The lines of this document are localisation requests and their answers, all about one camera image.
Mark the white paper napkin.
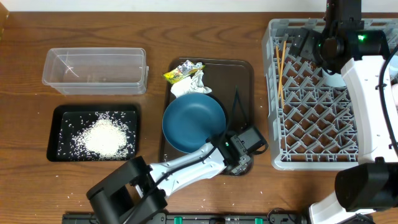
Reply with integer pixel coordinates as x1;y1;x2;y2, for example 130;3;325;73
170;70;212;98

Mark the grey dishwasher rack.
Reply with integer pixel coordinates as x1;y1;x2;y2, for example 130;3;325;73
261;18;398;171

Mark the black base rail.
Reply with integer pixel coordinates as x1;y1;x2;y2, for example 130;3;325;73
61;212;374;224

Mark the light blue bowl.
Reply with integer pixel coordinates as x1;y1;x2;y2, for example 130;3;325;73
322;69;346;88

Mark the clear plastic bin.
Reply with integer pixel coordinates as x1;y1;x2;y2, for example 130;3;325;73
42;47;149;95

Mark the black plastic tray bin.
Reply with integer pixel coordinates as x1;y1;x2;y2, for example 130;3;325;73
47;103;140;162

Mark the yellow silver snack wrapper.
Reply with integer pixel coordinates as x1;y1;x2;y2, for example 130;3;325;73
163;60;205;84

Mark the wooden chopstick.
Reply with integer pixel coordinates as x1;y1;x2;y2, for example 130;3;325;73
276;45;284;108
278;40;286;99

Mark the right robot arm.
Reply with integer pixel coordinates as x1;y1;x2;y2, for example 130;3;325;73
289;0;397;223

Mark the white rice pile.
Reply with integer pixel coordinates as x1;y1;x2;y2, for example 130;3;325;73
55;111;137;161

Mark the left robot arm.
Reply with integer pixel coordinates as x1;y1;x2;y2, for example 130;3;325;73
86;126;268;223

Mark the dark blue plate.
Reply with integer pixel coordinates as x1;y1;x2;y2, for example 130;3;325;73
162;93;226;153

